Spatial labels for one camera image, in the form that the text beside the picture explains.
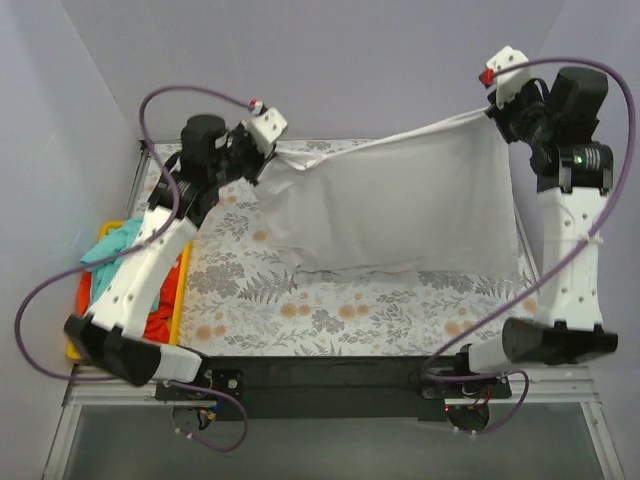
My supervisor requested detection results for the white t shirt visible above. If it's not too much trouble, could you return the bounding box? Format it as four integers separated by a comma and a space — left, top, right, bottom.
254, 110, 518, 277

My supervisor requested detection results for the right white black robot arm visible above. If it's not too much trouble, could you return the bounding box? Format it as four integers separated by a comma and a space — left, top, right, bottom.
452, 67, 618, 398

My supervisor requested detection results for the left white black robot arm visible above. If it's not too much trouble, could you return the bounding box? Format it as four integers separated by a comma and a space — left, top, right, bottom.
64, 108, 288, 400

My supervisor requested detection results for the floral table cloth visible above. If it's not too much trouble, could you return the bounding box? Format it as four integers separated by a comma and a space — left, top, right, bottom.
133, 138, 555, 359

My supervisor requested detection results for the teal t shirt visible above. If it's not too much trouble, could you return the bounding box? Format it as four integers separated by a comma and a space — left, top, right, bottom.
76, 217, 142, 313

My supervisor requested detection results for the orange t shirt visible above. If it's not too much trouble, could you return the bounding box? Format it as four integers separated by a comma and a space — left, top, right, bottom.
76, 258, 181, 343

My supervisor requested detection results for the yellow plastic bin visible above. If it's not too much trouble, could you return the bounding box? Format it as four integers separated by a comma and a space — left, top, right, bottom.
65, 221, 192, 363

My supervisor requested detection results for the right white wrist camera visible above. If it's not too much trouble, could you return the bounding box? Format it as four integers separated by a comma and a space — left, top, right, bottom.
479, 46, 533, 109

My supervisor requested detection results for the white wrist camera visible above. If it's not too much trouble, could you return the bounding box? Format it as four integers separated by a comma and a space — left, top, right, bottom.
479, 46, 533, 109
241, 99, 289, 156

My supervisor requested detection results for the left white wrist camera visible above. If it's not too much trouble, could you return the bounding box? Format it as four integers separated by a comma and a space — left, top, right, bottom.
241, 99, 289, 156

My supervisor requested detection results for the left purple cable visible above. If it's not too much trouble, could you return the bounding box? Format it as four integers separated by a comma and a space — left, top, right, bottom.
13, 84, 266, 454

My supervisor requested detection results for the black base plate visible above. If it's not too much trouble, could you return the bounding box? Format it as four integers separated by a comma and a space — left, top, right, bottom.
155, 355, 511, 421

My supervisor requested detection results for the aluminium frame rail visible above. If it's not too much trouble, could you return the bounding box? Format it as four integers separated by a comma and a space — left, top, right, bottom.
62, 366, 601, 406

